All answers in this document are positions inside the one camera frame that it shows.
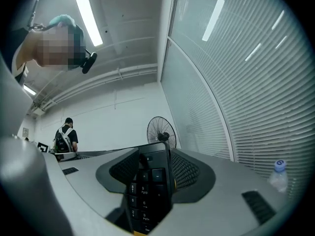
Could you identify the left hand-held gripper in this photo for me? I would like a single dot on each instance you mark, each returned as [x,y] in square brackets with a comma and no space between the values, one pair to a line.
[43,148]

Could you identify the grey black backpack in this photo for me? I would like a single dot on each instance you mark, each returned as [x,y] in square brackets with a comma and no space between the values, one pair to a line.
[62,142]

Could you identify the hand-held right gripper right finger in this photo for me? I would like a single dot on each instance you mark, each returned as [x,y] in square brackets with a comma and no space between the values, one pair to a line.
[221,181]

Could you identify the person's head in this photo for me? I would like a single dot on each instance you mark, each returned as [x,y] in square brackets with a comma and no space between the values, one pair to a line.
[49,50]

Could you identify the wall notice sheet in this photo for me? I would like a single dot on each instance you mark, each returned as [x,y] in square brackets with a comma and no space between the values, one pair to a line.
[25,132]

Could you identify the white ceiling pipes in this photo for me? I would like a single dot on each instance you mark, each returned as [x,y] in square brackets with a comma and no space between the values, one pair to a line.
[98,82]

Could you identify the black head camera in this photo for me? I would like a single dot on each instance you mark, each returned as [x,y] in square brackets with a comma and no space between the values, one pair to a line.
[89,63]

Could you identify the black keyboard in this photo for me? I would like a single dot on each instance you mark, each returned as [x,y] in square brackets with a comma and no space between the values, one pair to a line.
[150,193]

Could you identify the long ceiling light panel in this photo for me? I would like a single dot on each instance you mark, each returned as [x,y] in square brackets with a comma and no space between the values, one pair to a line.
[88,16]

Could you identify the black standing fan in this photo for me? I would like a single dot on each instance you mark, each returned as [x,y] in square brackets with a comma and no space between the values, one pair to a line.
[161,131]

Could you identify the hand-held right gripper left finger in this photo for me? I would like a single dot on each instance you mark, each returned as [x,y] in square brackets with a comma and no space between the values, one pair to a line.
[86,181]

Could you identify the dark blue striped shirt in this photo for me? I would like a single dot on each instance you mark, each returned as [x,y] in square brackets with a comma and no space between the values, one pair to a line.
[14,45]

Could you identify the clear water bottle blue cap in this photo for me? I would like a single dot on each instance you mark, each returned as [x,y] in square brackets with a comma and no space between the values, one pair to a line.
[279,178]

